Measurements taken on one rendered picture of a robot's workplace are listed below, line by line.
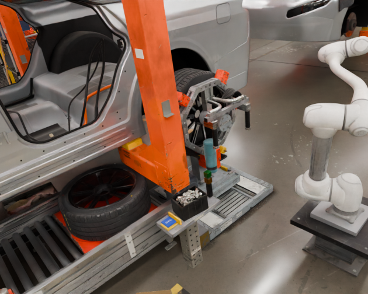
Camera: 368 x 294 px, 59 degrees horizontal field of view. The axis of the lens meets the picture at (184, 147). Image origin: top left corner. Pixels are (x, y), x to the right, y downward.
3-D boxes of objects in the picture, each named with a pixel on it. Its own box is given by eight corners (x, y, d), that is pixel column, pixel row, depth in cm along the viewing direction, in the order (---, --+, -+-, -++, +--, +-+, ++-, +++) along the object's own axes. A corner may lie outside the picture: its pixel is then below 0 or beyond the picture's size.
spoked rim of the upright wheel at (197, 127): (190, 64, 255) (147, 108, 240) (211, 67, 239) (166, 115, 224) (212, 109, 288) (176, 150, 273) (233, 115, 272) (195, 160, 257)
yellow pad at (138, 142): (133, 139, 267) (132, 133, 264) (143, 143, 257) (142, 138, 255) (119, 145, 259) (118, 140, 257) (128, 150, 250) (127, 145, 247)
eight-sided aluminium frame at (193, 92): (231, 134, 274) (226, 70, 247) (237, 136, 269) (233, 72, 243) (183, 161, 245) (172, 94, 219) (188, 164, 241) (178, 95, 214)
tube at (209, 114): (208, 102, 235) (206, 88, 230) (228, 108, 222) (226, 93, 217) (190, 111, 226) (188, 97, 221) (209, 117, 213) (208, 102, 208)
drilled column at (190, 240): (193, 253, 242) (186, 209, 221) (202, 260, 235) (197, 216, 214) (183, 261, 236) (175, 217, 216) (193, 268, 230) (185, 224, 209)
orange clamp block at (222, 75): (218, 83, 247) (222, 72, 246) (226, 84, 242) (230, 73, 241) (212, 80, 242) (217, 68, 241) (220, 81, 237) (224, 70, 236)
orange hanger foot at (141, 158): (137, 154, 277) (129, 116, 260) (177, 175, 240) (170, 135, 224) (121, 162, 268) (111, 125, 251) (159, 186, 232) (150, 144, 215)
